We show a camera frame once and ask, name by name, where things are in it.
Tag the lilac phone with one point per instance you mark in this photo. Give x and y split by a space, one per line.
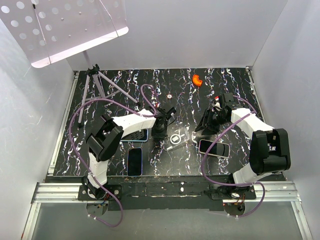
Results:
137 136

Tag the perforated music stand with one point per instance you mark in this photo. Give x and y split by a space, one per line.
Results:
36 38

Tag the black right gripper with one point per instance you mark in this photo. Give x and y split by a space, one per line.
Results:
205 120

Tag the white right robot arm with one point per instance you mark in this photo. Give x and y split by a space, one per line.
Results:
269 147

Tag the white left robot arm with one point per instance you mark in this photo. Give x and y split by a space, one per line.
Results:
103 141

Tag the pink phone case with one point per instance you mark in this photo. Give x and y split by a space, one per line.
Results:
200 147

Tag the blue phone case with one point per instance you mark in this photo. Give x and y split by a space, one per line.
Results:
146 136

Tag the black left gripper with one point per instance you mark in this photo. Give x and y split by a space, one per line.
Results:
161 136

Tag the purple edged black phone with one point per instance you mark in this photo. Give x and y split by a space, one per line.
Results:
135 162

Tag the clear magnetic phone case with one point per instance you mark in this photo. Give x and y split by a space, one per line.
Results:
176 139

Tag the orange curved plastic part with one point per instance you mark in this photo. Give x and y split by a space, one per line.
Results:
196 80

